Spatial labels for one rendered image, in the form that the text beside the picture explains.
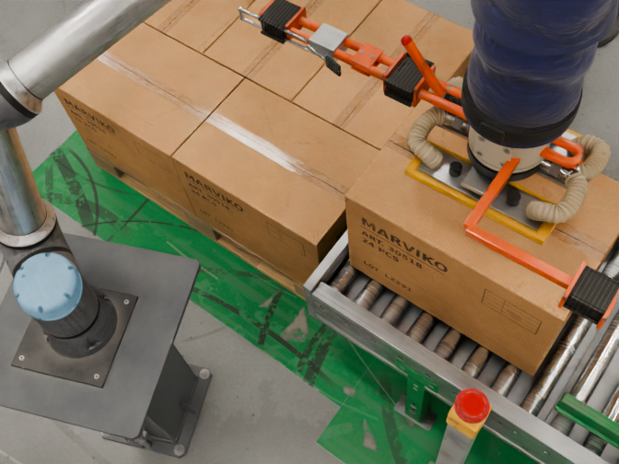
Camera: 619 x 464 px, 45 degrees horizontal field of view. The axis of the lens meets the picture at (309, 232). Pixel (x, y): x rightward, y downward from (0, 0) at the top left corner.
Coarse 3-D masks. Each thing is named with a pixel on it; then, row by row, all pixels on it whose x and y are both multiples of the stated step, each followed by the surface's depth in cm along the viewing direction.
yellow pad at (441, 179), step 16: (432, 144) 169; (416, 160) 167; (448, 160) 166; (464, 160) 166; (416, 176) 165; (432, 176) 164; (448, 176) 164; (464, 176) 164; (448, 192) 163; (464, 192) 162; (512, 192) 158; (528, 192) 161; (496, 208) 159; (512, 208) 159; (512, 224) 157; (528, 224) 157; (544, 224) 157; (544, 240) 155
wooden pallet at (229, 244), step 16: (96, 160) 309; (128, 176) 308; (144, 192) 303; (176, 208) 299; (192, 224) 293; (208, 224) 280; (224, 240) 290; (240, 256) 286; (256, 256) 272; (272, 272) 281; (288, 288) 278
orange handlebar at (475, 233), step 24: (312, 24) 173; (360, 48) 168; (360, 72) 168; (384, 72) 165; (432, 96) 160; (456, 96) 161; (576, 144) 151; (504, 168) 150; (480, 216) 145; (480, 240) 144; (528, 264) 140
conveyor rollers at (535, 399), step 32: (384, 320) 212; (416, 320) 212; (576, 320) 208; (448, 352) 206; (480, 352) 205; (608, 352) 202; (512, 384) 201; (544, 384) 200; (576, 384) 200; (608, 416) 194
